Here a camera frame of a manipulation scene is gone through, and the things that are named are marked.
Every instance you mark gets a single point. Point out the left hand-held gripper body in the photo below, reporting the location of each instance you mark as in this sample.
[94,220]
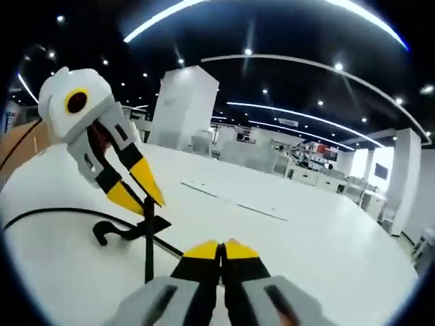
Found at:
[68,102]

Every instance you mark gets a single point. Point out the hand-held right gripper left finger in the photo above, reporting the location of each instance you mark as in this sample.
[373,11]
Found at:
[190,295]

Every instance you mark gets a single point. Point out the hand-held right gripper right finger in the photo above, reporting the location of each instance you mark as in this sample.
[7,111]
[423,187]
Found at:
[258,295]

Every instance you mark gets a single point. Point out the black stand bracket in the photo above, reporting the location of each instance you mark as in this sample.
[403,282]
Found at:
[153,225]

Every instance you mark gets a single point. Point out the white square pillar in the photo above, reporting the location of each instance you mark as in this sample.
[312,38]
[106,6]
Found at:
[183,108]
[406,176]

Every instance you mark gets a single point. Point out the row of white office desks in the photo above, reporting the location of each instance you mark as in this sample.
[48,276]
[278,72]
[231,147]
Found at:
[326,176]

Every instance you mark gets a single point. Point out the red wall display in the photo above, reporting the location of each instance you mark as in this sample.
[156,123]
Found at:
[327,151]

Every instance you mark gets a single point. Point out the dark wall screen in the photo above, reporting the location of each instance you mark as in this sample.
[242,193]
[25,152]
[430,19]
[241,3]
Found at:
[381,170]

